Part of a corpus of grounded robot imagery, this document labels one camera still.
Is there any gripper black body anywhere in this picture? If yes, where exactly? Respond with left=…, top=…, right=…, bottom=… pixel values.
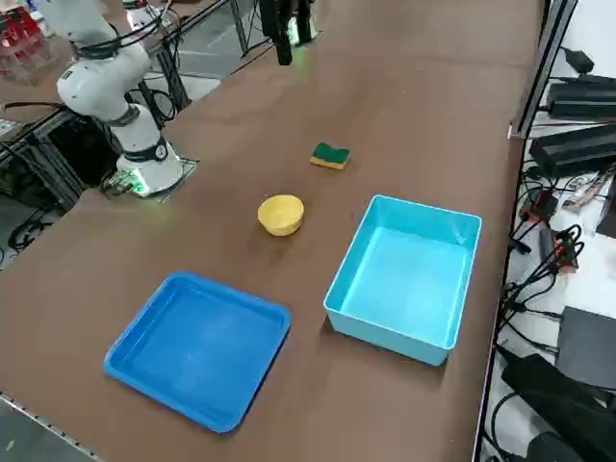
left=259, top=0, right=314, bottom=14

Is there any green and yellow sponge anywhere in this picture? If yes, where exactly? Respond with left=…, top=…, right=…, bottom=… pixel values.
left=309, top=141, right=352, bottom=172

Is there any yellow bowl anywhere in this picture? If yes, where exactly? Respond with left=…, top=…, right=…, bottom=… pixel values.
left=257, top=193, right=305, bottom=238

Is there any dark blue tray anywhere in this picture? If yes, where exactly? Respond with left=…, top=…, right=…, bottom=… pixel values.
left=103, top=269, right=294, bottom=434

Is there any light blue bin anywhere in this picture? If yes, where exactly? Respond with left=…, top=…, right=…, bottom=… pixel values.
left=322, top=193, right=483, bottom=368

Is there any small black power adapter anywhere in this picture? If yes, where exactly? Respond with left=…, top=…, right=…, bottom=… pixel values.
left=560, top=46, right=596, bottom=75

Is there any long black power brick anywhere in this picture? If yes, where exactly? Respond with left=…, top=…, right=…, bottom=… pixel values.
left=546, top=75, right=616, bottom=117
left=528, top=123, right=616, bottom=178

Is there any red and black device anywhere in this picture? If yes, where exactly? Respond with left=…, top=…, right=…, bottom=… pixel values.
left=522, top=189, right=560, bottom=223

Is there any colourful packet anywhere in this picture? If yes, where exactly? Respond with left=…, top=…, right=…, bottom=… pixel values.
left=561, top=167, right=616, bottom=213

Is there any black adapter with orange plugs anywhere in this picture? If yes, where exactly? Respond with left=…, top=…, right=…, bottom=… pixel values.
left=537, top=227, right=584, bottom=274

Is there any dark grey flat box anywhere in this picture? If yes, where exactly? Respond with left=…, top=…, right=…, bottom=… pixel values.
left=556, top=304, right=616, bottom=392

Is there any black bag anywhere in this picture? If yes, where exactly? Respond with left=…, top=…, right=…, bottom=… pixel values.
left=500, top=353, right=616, bottom=462

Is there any aluminium frame post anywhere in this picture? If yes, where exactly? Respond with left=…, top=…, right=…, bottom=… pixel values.
left=508, top=0, right=578, bottom=141

